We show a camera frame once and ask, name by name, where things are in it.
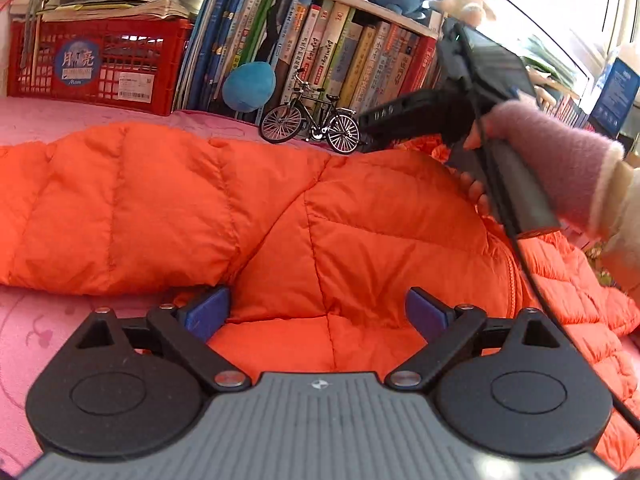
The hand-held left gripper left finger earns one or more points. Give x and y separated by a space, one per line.
207 310

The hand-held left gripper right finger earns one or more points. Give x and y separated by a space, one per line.
425 312

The orange puffer jacket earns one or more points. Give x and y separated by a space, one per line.
150 210

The person's right forearm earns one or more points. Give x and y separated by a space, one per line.
550 160

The person's right hand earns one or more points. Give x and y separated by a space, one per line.
475 190

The row of slim textbooks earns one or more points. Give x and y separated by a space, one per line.
565 110

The miniature bicycle model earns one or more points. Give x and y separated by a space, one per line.
342 132

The row of thick storybooks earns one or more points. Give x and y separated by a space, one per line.
340 55

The blue printed board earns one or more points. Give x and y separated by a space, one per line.
617 90

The blue plush ball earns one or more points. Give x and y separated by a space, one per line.
249 87

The red plastic crate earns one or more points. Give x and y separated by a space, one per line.
150 50

